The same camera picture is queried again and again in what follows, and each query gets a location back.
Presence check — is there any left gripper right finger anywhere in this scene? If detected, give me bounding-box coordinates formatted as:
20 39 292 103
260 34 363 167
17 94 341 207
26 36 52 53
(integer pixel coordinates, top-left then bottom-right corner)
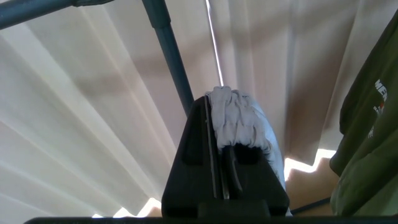
221 144 290 218

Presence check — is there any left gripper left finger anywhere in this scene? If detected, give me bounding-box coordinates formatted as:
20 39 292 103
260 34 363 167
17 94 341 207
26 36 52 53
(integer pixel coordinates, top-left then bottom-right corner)
161 95 224 218

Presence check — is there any pale grey garment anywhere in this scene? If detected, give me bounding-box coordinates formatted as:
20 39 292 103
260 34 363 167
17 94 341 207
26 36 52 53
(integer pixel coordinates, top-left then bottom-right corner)
204 85 292 217

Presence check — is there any green printed shirt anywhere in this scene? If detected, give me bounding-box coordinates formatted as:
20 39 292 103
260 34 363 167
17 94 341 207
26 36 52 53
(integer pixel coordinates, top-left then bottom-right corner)
329 9 398 217

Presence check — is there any black clothes rack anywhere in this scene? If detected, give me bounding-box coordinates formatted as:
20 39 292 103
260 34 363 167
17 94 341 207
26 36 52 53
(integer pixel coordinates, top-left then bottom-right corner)
0 0 332 215

